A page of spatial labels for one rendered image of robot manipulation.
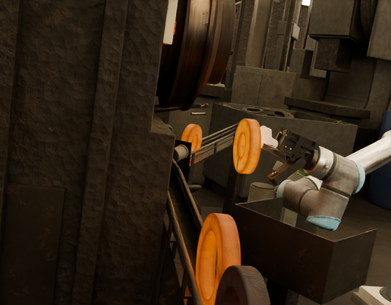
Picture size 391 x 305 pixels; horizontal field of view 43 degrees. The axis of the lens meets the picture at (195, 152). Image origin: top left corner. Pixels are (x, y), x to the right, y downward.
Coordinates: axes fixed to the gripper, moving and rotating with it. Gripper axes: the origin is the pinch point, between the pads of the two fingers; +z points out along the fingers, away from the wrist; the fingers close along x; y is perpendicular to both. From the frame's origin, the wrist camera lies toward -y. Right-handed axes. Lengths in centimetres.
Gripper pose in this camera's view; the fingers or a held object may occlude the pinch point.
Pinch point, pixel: (248, 139)
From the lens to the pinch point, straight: 142.0
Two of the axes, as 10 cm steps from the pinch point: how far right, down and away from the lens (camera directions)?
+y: 4.1, -9.0, -1.2
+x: 1.8, 2.1, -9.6
